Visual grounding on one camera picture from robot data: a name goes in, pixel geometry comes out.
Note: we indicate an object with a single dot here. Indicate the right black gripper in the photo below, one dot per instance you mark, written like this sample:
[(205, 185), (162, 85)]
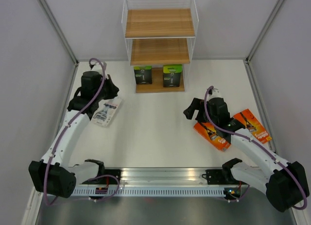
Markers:
[(198, 104)]

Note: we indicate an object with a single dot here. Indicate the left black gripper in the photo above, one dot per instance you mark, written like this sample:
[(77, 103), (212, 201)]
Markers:
[(113, 90)]

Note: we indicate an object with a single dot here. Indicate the white blister razor pack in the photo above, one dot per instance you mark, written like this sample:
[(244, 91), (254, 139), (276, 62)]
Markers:
[(106, 111)]

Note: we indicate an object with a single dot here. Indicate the black green razor box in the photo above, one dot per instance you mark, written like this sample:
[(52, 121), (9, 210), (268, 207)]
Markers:
[(172, 75), (143, 74)]

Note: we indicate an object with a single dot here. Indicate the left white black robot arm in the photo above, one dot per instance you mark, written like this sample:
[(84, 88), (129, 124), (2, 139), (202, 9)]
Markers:
[(52, 173)]

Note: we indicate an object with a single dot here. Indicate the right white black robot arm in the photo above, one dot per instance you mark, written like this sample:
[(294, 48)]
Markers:
[(283, 183)]

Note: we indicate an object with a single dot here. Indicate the orange razor box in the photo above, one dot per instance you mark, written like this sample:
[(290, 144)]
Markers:
[(207, 131), (253, 125)]

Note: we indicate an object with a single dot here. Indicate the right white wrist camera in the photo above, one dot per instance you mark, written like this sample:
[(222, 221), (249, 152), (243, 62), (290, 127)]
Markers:
[(215, 93)]

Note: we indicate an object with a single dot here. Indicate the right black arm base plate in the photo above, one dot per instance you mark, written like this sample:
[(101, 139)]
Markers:
[(214, 177)]

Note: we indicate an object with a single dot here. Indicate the white wire wooden shelf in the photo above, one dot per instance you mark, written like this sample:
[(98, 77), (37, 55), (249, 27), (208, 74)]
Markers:
[(158, 33)]

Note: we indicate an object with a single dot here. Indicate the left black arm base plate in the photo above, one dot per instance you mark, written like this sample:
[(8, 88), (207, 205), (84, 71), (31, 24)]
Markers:
[(109, 180)]

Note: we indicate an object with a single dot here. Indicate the aluminium mounting rail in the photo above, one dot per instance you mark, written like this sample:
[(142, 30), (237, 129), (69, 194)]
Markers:
[(150, 177)]

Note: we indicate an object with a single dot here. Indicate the white slotted cable duct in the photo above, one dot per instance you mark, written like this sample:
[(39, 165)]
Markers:
[(150, 191)]

